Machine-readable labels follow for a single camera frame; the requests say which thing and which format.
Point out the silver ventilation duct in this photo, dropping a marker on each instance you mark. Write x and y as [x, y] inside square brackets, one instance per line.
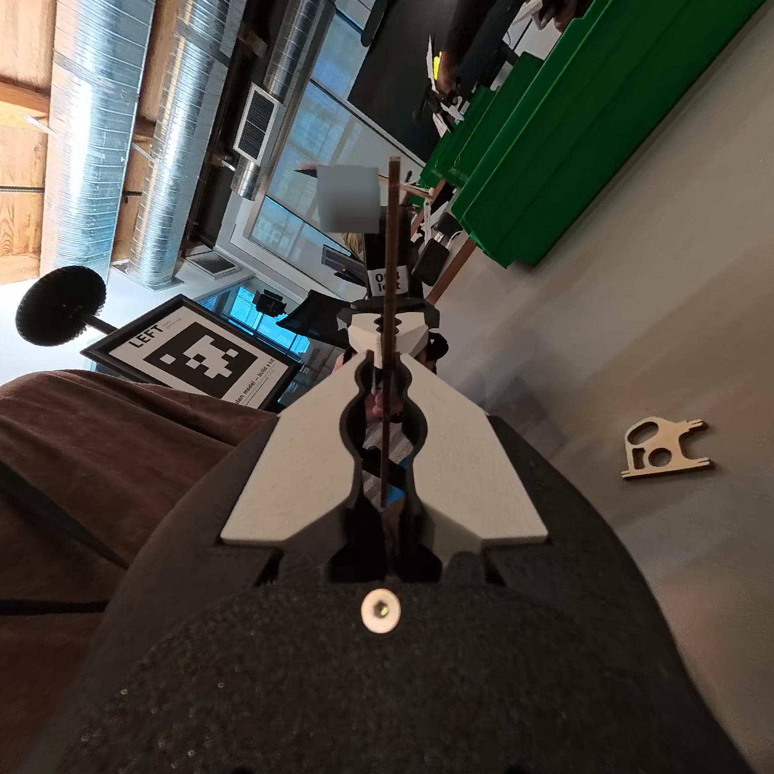
[97, 121]
[290, 48]
[181, 151]

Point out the white vent grille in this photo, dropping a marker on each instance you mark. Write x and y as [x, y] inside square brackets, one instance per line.
[257, 124]

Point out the person's left hand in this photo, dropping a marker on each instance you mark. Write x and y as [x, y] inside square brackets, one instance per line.
[376, 406]

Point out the black disc on pole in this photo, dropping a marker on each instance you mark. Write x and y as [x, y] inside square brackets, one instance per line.
[60, 305]

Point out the wooden part with holes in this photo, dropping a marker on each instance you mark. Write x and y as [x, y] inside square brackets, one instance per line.
[686, 450]

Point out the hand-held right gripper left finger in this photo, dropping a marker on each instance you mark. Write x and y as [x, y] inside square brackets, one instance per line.
[284, 484]

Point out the framed black-white marker sign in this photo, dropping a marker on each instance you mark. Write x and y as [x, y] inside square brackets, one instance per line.
[193, 357]

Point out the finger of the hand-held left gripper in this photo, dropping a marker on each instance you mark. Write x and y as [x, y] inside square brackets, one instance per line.
[366, 338]
[414, 332]

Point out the green plastic bin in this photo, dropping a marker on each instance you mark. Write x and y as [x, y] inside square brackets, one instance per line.
[604, 121]
[477, 133]

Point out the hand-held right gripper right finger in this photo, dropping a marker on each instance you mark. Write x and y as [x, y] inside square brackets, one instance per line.
[477, 484]

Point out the wooden puzzle sheet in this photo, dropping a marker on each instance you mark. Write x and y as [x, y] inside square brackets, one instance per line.
[392, 242]

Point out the black camera on stand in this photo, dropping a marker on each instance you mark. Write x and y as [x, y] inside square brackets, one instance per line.
[270, 302]

